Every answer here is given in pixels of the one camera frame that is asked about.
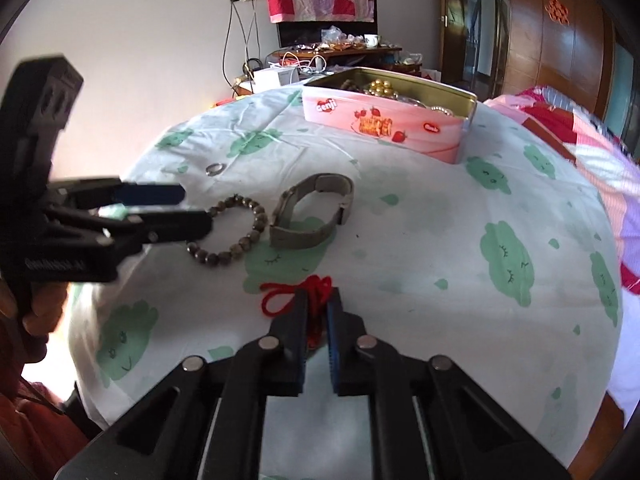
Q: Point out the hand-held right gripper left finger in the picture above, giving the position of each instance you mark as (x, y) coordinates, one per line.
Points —
(302, 340)

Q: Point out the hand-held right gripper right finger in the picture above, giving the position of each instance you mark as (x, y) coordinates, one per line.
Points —
(334, 340)

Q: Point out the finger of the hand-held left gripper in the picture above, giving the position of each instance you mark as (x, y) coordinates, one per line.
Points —
(175, 225)
(150, 195)

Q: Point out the silver wristwatch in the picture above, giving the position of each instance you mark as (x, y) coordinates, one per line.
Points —
(300, 240)

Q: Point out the pink tin box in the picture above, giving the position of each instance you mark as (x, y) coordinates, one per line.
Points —
(400, 135)

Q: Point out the person's left forearm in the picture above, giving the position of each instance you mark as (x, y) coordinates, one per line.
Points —
(30, 420)

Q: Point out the person's left hand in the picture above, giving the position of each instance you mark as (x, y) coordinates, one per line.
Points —
(42, 310)

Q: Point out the white green printed tablecloth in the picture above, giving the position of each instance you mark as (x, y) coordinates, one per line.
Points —
(400, 235)

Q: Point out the white box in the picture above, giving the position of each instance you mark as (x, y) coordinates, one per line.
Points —
(275, 78)

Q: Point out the black television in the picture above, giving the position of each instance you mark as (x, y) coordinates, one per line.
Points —
(300, 35)

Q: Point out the clear plastic bag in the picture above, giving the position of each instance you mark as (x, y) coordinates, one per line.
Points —
(331, 35)

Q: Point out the white mug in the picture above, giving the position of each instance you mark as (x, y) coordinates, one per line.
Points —
(371, 40)

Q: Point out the wooden television cabinet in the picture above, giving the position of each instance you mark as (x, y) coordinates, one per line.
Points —
(385, 50)

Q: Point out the white paper bag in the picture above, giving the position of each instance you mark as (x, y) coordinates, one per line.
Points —
(430, 75)

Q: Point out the wooden door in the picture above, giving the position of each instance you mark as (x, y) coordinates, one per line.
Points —
(452, 50)

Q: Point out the pink patchwork quilt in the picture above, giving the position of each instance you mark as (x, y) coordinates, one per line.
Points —
(575, 130)

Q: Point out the brown wooden wardrobe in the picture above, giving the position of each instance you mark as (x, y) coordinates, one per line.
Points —
(575, 60)

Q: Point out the red paper decoration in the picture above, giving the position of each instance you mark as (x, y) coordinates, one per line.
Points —
(556, 10)

